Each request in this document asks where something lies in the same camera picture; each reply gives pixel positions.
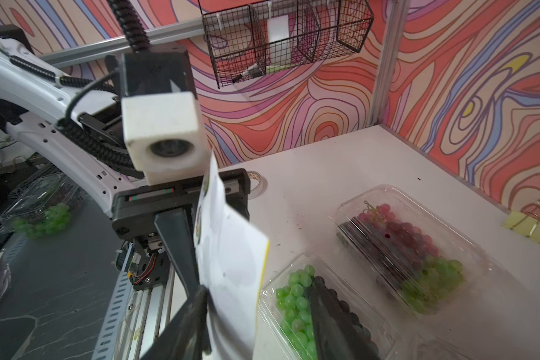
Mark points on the white sticker sheet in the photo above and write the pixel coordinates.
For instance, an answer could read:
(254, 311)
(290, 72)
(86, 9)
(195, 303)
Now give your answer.
(231, 256)

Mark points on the clamshell green grapes background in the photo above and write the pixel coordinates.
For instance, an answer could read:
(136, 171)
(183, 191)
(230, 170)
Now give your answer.
(45, 208)

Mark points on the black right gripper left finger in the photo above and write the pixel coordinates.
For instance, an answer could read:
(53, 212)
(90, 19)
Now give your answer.
(184, 337)

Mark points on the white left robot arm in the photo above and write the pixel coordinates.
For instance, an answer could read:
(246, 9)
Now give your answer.
(75, 123)

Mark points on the large clamshell red green grapes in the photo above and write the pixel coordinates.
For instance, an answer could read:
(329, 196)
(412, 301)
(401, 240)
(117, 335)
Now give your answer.
(421, 261)

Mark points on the left wire basket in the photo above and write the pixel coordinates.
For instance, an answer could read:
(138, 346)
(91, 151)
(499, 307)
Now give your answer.
(264, 37)

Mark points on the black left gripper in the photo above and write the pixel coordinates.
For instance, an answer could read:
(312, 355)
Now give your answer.
(166, 209)

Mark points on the yellow binder clip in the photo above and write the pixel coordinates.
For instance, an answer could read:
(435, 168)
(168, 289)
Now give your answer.
(526, 223)

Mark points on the white tape roll in basket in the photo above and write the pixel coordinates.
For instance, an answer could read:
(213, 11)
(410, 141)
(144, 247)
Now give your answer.
(278, 43)

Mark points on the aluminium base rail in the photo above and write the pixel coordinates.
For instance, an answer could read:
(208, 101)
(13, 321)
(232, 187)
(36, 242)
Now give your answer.
(134, 319)

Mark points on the clamshell green and dark grapes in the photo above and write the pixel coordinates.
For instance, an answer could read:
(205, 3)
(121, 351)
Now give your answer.
(285, 306)

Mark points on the clear tape roll on table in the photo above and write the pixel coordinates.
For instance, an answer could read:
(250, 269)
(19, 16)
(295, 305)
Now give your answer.
(258, 184)

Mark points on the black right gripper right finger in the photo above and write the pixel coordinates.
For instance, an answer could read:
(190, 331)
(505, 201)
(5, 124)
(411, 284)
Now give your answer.
(338, 333)

